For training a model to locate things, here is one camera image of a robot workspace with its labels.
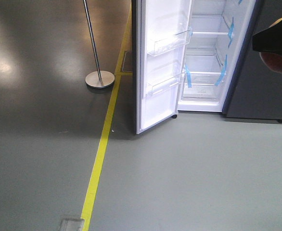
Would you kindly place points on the clear lower door bin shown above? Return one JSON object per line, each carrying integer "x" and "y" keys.
{"x": 154, "y": 88}

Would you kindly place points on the open grey fridge body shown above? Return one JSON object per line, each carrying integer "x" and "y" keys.
{"x": 256, "y": 91}

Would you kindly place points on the white fridge door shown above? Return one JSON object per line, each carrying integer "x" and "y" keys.
{"x": 156, "y": 19}

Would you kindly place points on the yellow floor tape line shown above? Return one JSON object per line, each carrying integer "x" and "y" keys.
{"x": 90, "y": 197}

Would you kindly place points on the silver floor lamp stand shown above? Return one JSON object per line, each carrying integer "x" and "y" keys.
{"x": 98, "y": 79}

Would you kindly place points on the clear fridge crisper drawer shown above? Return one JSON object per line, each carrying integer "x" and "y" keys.
{"x": 203, "y": 88}

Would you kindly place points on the clear middle door bin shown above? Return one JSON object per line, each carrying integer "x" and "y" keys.
{"x": 160, "y": 46}

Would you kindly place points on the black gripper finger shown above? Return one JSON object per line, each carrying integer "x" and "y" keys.
{"x": 269, "y": 40}

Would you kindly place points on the clear door bin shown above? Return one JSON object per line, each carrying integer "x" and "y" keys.
{"x": 154, "y": 88}
{"x": 160, "y": 46}

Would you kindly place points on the blue tape strip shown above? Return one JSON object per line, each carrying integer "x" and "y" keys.
{"x": 188, "y": 76}

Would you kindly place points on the red yellow apple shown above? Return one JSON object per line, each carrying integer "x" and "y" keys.
{"x": 272, "y": 61}

